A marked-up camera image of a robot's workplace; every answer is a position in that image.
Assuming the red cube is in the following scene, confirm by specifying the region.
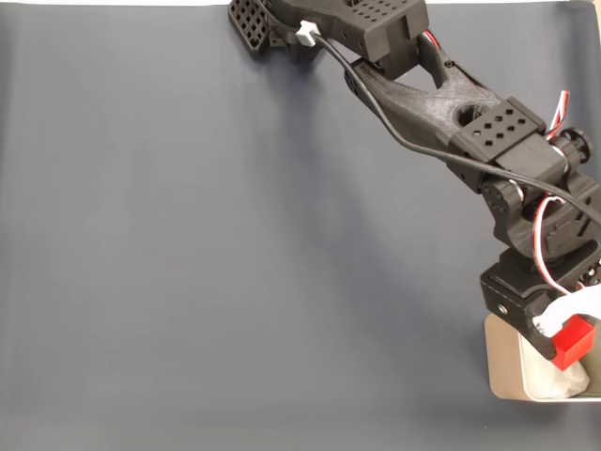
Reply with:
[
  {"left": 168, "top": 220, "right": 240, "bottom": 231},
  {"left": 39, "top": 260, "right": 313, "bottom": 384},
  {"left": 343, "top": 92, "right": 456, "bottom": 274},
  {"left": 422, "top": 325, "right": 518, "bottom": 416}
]
[{"left": 551, "top": 315, "right": 597, "bottom": 372}]

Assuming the white-mounted camera board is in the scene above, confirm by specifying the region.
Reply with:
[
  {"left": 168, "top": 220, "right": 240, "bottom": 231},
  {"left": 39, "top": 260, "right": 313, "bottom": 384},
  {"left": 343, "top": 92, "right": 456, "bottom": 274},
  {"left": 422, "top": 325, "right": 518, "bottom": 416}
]
[{"left": 533, "top": 285, "right": 601, "bottom": 337}]

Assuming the white crumpled tissue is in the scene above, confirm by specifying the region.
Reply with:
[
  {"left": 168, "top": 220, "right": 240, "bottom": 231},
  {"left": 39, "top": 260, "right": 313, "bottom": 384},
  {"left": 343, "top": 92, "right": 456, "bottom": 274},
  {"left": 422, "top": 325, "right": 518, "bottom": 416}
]
[{"left": 525, "top": 342, "right": 591, "bottom": 400}]

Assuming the blue-grey table mat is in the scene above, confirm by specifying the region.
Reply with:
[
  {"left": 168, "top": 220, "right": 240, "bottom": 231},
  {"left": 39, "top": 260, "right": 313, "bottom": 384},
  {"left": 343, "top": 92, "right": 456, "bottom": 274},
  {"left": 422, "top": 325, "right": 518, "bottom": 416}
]
[{"left": 0, "top": 3, "right": 601, "bottom": 451}]

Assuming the black camera cable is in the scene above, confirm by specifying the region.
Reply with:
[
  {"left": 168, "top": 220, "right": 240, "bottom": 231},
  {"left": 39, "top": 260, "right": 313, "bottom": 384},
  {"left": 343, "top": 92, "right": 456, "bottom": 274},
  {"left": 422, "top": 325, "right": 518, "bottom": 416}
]
[{"left": 295, "top": 20, "right": 601, "bottom": 226}]

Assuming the beige rounded box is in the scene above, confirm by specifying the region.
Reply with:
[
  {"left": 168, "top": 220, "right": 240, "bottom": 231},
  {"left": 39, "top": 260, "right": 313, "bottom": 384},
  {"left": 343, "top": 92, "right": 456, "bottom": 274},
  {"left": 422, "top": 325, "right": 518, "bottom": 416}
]
[{"left": 483, "top": 313, "right": 601, "bottom": 403}]

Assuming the red white black servo wire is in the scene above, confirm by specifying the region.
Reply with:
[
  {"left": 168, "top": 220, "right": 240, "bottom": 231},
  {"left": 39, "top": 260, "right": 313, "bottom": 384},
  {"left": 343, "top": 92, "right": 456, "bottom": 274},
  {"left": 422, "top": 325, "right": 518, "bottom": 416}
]
[
  {"left": 534, "top": 193, "right": 575, "bottom": 298},
  {"left": 546, "top": 90, "right": 573, "bottom": 141}
]

